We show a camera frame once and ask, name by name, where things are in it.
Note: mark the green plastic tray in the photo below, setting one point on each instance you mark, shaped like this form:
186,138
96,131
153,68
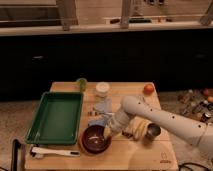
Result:
56,120

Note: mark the grey cloth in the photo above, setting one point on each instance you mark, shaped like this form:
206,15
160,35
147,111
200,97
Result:
104,106

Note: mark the white handled brush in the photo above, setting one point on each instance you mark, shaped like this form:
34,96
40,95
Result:
40,150

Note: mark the orange fruit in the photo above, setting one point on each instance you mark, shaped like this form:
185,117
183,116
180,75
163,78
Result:
148,89

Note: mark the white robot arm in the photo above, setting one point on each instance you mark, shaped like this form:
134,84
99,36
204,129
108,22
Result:
195,133

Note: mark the metal cup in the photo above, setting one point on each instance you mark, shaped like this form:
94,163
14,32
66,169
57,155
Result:
153,130

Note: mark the yellow banana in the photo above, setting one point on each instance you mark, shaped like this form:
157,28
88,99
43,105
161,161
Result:
138,128

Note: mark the small knife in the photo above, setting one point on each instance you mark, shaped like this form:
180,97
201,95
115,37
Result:
95,113

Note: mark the dark red bowl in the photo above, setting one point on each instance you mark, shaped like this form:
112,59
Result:
93,139

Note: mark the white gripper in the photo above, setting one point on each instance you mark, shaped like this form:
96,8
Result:
117,123

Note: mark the white cup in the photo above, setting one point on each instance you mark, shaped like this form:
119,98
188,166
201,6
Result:
102,89

